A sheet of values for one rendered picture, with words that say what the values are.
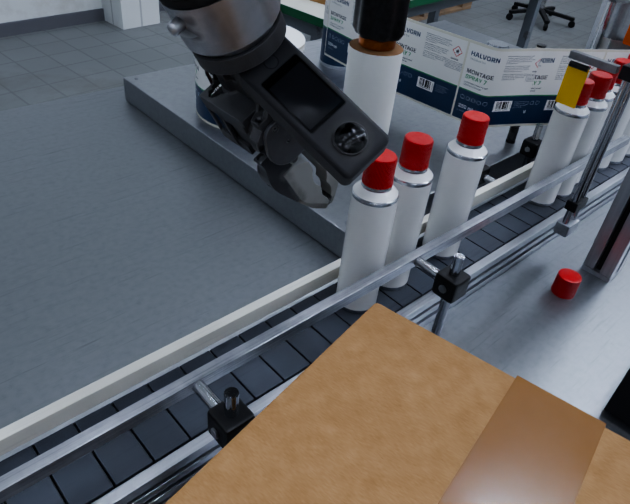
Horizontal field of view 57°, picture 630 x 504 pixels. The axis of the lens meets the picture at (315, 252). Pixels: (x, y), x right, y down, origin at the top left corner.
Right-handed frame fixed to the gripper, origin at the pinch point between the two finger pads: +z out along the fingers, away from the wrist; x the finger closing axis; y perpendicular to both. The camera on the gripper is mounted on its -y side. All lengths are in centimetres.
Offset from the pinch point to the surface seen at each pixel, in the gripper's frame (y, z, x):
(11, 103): 275, 116, 12
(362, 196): 0.4, 4.3, -3.9
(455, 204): -0.5, 19.4, -15.9
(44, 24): 376, 142, -41
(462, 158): 0.1, 13.5, -18.8
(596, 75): 0, 25, -48
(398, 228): -0.4, 13.2, -6.5
